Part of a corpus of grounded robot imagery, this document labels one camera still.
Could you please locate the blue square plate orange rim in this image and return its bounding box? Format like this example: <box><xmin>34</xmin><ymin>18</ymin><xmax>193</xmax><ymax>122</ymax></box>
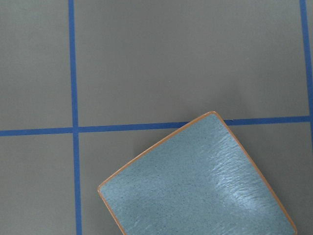
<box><xmin>97</xmin><ymin>111</ymin><xmax>298</xmax><ymax>235</ymax></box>

